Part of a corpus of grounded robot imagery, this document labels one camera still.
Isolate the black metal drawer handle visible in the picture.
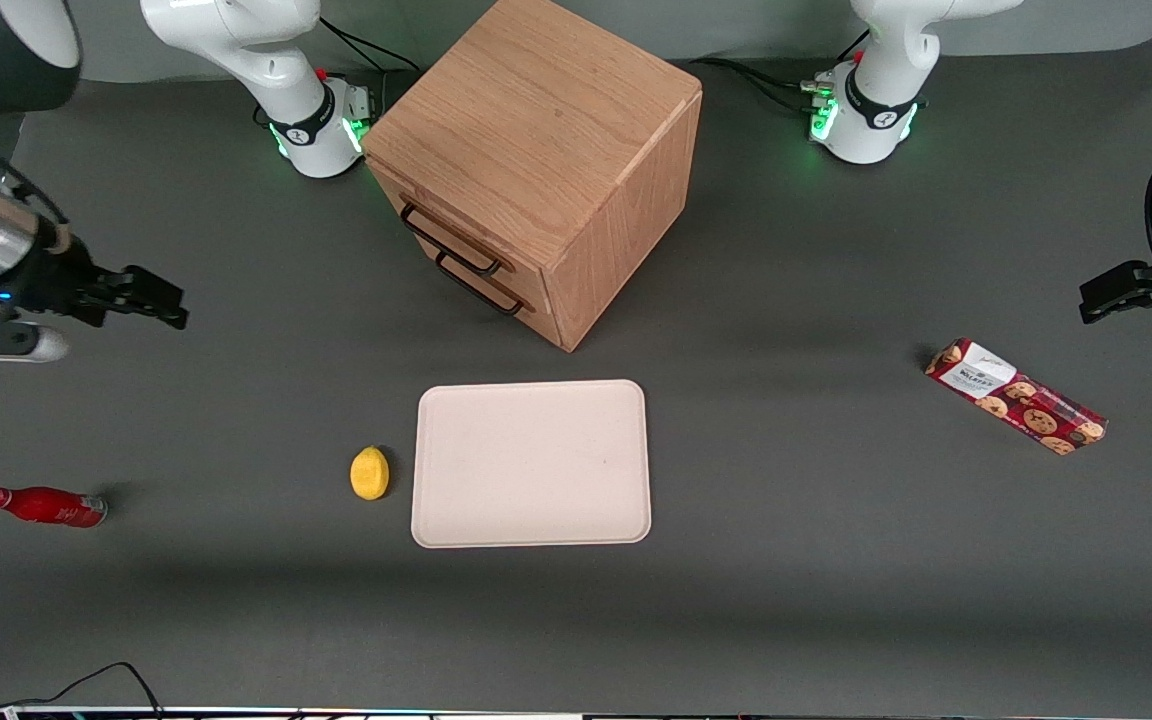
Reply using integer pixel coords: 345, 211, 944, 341
434, 250, 527, 318
399, 203, 505, 279

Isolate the red cookie box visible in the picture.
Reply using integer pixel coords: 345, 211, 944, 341
924, 337, 1109, 457

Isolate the black right base cable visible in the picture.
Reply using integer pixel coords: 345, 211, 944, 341
319, 15, 419, 101

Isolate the wooden drawer with large interior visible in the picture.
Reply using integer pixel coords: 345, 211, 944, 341
368, 162, 552, 301

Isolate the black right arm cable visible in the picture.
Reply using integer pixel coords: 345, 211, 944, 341
0, 112, 72, 229

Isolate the red bottle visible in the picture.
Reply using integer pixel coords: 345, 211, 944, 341
0, 485, 109, 529

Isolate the wooden drawer cabinet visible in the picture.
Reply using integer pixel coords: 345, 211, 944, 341
361, 0, 705, 353

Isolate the wooden drawer front panel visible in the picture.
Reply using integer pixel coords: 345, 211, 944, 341
401, 225, 565, 348

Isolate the black cable at table edge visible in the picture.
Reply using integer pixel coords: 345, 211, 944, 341
0, 661, 163, 717

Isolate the yellow lemon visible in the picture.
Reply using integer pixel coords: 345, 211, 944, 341
349, 445, 392, 502

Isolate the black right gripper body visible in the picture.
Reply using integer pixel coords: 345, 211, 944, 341
0, 235, 109, 331

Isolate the beige rectangular tray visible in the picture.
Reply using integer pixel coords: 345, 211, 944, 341
410, 379, 653, 550

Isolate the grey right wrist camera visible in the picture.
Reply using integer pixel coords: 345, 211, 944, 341
0, 300, 70, 363

